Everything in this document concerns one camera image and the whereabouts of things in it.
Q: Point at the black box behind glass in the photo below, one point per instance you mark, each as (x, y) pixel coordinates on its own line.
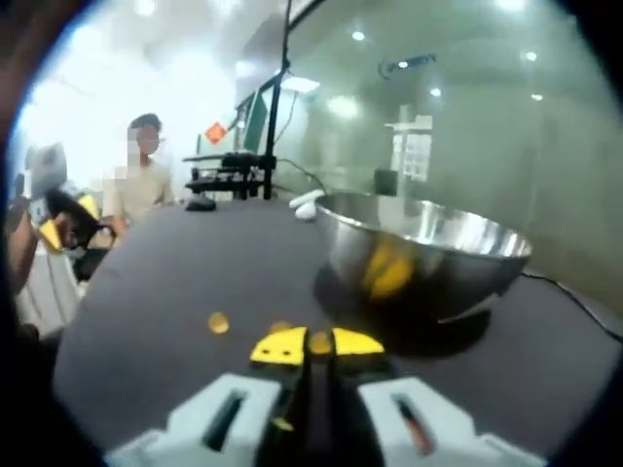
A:
(385, 182)

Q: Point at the white handheld controller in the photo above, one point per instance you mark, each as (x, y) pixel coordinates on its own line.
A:
(306, 194)
(306, 210)

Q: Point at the white paper notice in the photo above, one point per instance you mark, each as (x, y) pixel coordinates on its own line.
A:
(414, 151)

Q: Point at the red square sign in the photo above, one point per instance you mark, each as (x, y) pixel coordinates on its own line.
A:
(215, 133)

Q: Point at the stainless steel bowl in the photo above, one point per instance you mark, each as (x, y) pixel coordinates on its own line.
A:
(428, 253)

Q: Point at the black computer mouse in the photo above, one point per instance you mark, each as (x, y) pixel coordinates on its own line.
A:
(199, 204)

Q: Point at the black camera stand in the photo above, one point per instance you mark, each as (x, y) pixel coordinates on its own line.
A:
(267, 121)

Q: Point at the orange QQ candy piece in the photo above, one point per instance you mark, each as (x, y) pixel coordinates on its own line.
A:
(279, 326)
(219, 323)
(319, 342)

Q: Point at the dark grey table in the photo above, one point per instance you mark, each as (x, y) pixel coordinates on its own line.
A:
(170, 272)

